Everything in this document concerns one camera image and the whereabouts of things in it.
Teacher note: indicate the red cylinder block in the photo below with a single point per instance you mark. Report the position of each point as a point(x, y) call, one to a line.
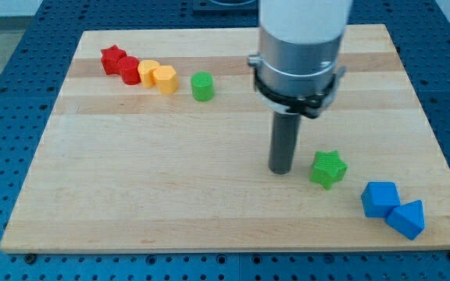
point(128, 68)

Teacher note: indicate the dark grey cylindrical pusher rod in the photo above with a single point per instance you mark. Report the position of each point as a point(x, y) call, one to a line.
point(283, 142)

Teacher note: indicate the green cylinder block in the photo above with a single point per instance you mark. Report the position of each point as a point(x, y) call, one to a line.
point(202, 88)

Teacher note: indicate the red star block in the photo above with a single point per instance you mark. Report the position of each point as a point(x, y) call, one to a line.
point(110, 58)

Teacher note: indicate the blue triangular prism block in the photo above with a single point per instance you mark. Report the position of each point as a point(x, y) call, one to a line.
point(408, 219)

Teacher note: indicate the blue cube block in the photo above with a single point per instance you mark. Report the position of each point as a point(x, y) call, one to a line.
point(379, 198)

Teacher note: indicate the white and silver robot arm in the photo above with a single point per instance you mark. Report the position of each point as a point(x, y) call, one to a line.
point(295, 68)

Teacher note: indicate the green star block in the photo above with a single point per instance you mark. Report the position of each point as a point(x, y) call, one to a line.
point(327, 168)

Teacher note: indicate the yellow hexagon block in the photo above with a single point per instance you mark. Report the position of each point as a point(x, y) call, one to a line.
point(166, 80)

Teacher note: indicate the light wooden board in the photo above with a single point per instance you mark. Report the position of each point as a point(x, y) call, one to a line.
point(124, 169)

